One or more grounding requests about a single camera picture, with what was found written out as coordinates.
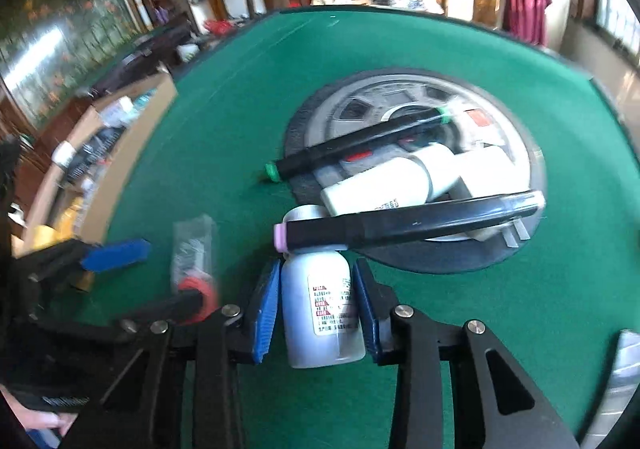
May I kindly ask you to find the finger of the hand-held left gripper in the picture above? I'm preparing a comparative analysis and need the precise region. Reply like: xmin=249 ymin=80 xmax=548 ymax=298
xmin=30 ymin=289 xmax=206 ymax=345
xmin=20 ymin=238 xmax=152 ymax=290

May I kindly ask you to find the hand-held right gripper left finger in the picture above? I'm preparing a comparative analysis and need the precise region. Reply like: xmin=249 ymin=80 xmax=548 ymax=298
xmin=90 ymin=256 xmax=283 ymax=449

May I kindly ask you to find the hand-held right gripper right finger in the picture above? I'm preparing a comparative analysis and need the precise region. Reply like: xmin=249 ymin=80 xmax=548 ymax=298
xmin=352 ymin=258 xmax=581 ymax=449

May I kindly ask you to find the white bottle with label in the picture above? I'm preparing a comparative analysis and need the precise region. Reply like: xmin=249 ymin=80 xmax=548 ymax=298
xmin=280 ymin=204 xmax=367 ymax=370

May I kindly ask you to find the orange snack packet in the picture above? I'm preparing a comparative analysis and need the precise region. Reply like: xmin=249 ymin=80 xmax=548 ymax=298
xmin=55 ymin=196 xmax=88 ymax=240

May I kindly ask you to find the clear plastic bag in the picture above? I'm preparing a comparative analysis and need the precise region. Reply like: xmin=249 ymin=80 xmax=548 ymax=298
xmin=170 ymin=215 xmax=221 ymax=326

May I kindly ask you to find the black marker pink cap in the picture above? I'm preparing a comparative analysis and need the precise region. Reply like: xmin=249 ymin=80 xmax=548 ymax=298
xmin=274 ymin=190 xmax=547 ymax=251

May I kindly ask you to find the white plastic bottle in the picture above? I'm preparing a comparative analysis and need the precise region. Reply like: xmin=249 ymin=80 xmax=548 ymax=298
xmin=320 ymin=155 xmax=433 ymax=217
xmin=407 ymin=143 xmax=518 ymax=242

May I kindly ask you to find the cardboard box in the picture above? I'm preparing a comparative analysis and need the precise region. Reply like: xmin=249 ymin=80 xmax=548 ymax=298
xmin=10 ymin=72 xmax=180 ymax=290

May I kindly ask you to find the black marker green cap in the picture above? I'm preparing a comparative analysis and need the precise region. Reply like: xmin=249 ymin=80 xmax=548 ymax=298
xmin=264 ymin=106 xmax=451 ymax=182

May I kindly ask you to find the person's left hand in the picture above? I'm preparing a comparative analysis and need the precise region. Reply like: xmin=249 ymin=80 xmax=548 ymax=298
xmin=20 ymin=408 xmax=76 ymax=445

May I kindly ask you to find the dark green-topped table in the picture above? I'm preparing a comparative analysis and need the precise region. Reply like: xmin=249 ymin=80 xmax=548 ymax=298
xmin=90 ymin=22 xmax=196 ymax=95

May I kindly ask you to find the round table control disc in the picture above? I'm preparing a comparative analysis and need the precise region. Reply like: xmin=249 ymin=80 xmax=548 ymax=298
xmin=282 ymin=69 xmax=548 ymax=275

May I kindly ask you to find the metal table edge plate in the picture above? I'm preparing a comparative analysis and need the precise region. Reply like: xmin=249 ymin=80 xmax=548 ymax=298
xmin=580 ymin=329 xmax=640 ymax=449

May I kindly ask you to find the red cloth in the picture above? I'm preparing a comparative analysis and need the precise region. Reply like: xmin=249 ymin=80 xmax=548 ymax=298
xmin=502 ymin=0 xmax=553 ymax=46

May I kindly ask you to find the floral wall painting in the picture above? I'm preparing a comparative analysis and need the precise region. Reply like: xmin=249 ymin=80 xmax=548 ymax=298
xmin=0 ymin=0 xmax=146 ymax=130

